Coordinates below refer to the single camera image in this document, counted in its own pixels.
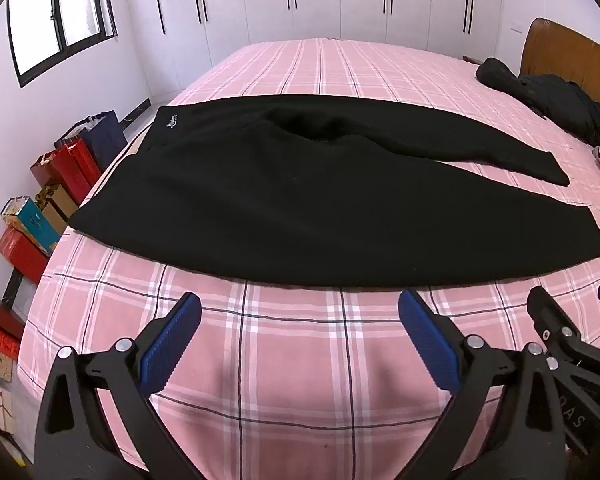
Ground black pants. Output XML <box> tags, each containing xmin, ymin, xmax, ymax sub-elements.
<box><xmin>69</xmin><ymin>94</ymin><xmax>600</xmax><ymax>288</ymax></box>

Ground red gift box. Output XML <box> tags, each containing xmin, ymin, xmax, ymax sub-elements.
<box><xmin>0</xmin><ymin>226</ymin><xmax>48</xmax><ymax>284</ymax></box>

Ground black clothes pile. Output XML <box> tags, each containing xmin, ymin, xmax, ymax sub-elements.
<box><xmin>476</xmin><ymin>58</ymin><xmax>600</xmax><ymax>148</ymax></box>

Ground gold brown gift bag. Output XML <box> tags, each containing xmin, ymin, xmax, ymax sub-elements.
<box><xmin>35</xmin><ymin>184</ymin><xmax>78</xmax><ymax>235</ymax></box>

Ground teal gift box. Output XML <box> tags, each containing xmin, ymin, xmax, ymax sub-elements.
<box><xmin>1</xmin><ymin>196</ymin><xmax>60</xmax><ymax>256</ymax></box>

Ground wooden headboard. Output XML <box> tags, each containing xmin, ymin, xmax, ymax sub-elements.
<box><xmin>520</xmin><ymin>18</ymin><xmax>600</xmax><ymax>103</ymax></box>

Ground red gift bag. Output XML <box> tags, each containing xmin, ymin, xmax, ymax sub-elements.
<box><xmin>30</xmin><ymin>139</ymin><xmax>102</xmax><ymax>205</ymax></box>

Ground navy gift bag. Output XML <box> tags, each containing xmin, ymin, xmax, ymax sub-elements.
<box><xmin>54</xmin><ymin>110</ymin><xmax>128</xmax><ymax>171</ymax></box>

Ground white wardrobe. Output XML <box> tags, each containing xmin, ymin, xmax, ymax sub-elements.
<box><xmin>128</xmin><ymin>0</ymin><xmax>502</xmax><ymax>101</ymax></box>

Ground black frame window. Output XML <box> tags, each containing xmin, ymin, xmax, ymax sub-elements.
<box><xmin>6</xmin><ymin>0</ymin><xmax>118</xmax><ymax>87</ymax></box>

